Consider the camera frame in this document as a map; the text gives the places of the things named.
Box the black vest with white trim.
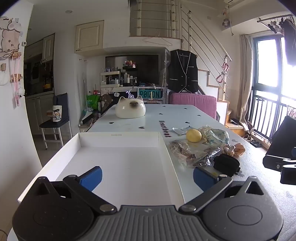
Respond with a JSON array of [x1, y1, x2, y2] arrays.
[[167, 49, 198, 93]]

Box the blue patterned white cloth pouch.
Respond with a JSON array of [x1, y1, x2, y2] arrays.
[[198, 126, 229, 147]]

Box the white cartoon tote bag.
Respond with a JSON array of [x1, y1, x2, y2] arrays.
[[52, 105, 62, 123]]

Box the yellow round sponge ball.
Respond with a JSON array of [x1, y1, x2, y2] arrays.
[[186, 128, 202, 143]]

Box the bagged dark hair ties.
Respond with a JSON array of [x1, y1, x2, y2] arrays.
[[189, 148, 221, 168]]

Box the black fabric scrunchie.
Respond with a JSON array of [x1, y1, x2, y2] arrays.
[[213, 154, 240, 177]]

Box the cream upper wall cabinet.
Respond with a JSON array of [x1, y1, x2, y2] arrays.
[[74, 21, 105, 57]]

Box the beige window curtain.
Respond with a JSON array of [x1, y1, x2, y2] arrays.
[[237, 35, 253, 131]]

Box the dark blue chair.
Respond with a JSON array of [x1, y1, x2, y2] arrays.
[[39, 92, 73, 150]]

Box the white ceramic cat figure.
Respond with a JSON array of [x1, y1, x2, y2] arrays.
[[115, 96, 146, 119]]

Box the green shopping bag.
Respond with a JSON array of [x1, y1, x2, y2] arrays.
[[86, 94, 100, 109]]

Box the bear pattern wall hanging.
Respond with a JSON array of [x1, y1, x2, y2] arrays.
[[0, 16, 22, 60]]

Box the teal POIZON sign box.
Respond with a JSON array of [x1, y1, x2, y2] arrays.
[[137, 88, 164, 101]]

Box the small white blue packet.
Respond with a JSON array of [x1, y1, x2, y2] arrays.
[[172, 126, 192, 136]]

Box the beige silver satin scrunchie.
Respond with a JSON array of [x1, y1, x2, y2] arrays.
[[221, 143, 245, 157]]

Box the white cosmetics shelf rack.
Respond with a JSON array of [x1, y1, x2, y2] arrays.
[[100, 71, 121, 88]]

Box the white shallow tray box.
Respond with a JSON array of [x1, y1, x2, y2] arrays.
[[17, 131, 186, 207]]

